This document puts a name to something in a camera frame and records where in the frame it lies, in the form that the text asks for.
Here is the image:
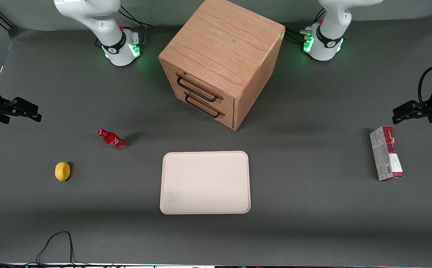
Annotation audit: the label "black handle of lid-side drawer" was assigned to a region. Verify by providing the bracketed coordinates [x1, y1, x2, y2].
[176, 73, 224, 103]

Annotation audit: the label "wooden drawer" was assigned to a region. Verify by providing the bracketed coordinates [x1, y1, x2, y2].
[162, 61, 235, 114]
[168, 83, 235, 128]

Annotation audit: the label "wooden drawer at cabinet base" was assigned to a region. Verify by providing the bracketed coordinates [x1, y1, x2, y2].
[168, 83, 235, 128]

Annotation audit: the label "oak wooden drawer cabinet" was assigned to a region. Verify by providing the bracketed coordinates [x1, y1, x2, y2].
[158, 0, 286, 131]

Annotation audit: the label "grey and red carton box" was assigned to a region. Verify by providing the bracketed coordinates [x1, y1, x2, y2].
[369, 125, 405, 182]

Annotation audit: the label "yellow lemon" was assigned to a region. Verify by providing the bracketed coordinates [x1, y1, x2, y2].
[54, 161, 71, 182]

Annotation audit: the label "red cola bottle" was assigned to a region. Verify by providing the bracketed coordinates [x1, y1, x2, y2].
[97, 128, 128, 151]

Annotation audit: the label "cream rectangular tray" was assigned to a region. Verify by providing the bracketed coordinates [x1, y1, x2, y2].
[159, 150, 251, 215]

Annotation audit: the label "aluminium frame rail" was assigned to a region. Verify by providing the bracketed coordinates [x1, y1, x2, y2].
[0, 10, 18, 31]

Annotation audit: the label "black cable on table edge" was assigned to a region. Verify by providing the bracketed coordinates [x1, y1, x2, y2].
[0, 231, 90, 268]

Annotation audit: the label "black left arm base cables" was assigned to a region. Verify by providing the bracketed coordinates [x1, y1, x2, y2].
[285, 7, 327, 44]

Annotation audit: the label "black arm base cables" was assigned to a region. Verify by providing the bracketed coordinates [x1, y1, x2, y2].
[96, 5, 154, 49]
[285, 7, 327, 44]

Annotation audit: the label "black right arm base cables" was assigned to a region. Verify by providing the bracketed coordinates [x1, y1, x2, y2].
[96, 5, 154, 49]

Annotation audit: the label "black handle of base-side drawer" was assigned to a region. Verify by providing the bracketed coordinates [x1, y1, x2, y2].
[184, 91, 226, 119]

